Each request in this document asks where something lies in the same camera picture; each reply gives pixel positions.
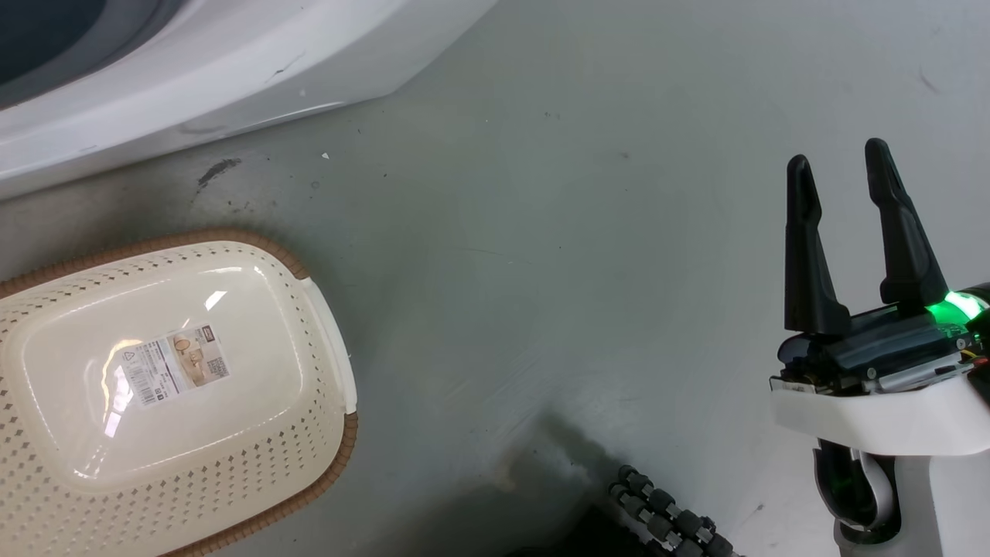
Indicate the paper label sticker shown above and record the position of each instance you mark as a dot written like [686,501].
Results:
[176,364]

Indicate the cream perforated laundry basket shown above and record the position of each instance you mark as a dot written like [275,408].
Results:
[232,433]

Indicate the white washing machine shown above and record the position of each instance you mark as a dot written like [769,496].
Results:
[193,62]

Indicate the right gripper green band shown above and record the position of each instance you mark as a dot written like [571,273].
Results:
[889,348]

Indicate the black roller base wheel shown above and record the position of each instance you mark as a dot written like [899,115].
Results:
[667,517]

